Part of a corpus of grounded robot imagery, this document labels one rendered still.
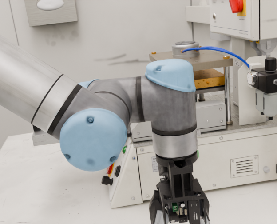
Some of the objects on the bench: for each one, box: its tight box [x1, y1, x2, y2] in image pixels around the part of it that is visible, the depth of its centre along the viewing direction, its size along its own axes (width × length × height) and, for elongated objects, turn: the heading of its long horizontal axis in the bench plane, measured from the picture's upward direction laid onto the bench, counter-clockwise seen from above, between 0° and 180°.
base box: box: [111, 124, 277, 208], centre depth 109 cm, size 54×38×17 cm
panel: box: [107, 137, 132, 204], centre depth 108 cm, size 2×30×19 cm, turn 26°
